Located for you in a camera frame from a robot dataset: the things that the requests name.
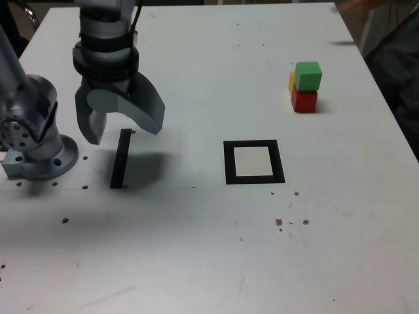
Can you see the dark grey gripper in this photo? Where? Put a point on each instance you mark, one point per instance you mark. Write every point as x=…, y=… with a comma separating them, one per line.
x=108, y=85

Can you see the yellow cube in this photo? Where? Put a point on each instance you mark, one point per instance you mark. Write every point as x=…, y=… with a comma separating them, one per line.
x=291, y=81

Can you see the red cube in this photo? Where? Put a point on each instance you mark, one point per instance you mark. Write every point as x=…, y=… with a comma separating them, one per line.
x=304, y=101

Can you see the green cube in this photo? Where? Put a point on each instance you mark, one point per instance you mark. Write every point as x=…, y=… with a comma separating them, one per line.
x=309, y=76

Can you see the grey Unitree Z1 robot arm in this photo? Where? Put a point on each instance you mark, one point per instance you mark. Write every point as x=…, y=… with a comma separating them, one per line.
x=39, y=98

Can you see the black tape square outline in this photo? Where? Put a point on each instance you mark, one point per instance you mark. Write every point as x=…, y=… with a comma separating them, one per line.
x=229, y=163

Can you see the black tape strip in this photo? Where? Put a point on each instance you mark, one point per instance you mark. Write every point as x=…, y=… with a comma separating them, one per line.
x=120, y=157

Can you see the person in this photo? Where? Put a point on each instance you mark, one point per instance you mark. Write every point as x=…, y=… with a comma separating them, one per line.
x=402, y=65

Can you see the chrome tube frame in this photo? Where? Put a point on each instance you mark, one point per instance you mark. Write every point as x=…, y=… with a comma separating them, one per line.
x=32, y=16

